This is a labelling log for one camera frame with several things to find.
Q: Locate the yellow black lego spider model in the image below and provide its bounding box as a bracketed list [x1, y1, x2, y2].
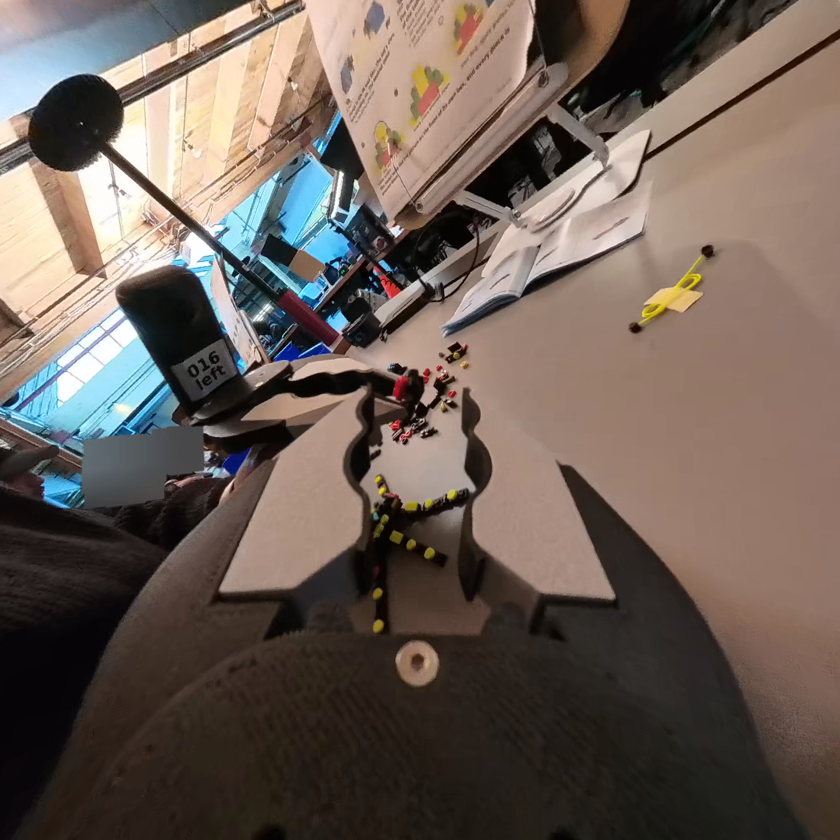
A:
[367, 474, 471, 634]

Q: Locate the black disc on rod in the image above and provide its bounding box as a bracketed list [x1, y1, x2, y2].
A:
[28, 73, 343, 345]

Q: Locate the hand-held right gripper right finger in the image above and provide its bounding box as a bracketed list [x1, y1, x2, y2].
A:
[458, 387, 616, 606]

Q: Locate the open instruction booklet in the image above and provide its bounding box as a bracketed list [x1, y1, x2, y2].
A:
[441, 178, 655, 337]

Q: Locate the beige tape piece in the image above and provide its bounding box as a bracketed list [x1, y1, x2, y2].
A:
[643, 285, 704, 320]

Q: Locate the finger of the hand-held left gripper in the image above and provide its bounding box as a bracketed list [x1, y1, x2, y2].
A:
[289, 358, 398, 401]
[239, 392, 413, 431]

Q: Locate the yellow cord with black ends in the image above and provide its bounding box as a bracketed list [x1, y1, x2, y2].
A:
[628, 244, 716, 333]

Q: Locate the monitor showing building instructions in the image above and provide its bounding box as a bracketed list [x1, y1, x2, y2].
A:
[305, 0, 538, 221]

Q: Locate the white monitor stand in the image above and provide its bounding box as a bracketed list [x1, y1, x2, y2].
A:
[394, 62, 652, 231]

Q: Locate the person's left forearm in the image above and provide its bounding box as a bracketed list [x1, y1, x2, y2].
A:
[112, 476, 253, 552]

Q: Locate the black device with screen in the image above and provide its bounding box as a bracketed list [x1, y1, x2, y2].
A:
[341, 307, 387, 350]

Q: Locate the person's black sweater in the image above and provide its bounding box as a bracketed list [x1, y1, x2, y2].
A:
[0, 486, 224, 840]

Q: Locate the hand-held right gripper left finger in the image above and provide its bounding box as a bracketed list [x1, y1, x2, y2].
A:
[218, 384, 378, 605]

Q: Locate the pile of lego pieces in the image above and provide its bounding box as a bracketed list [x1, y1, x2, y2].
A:
[386, 341, 471, 447]

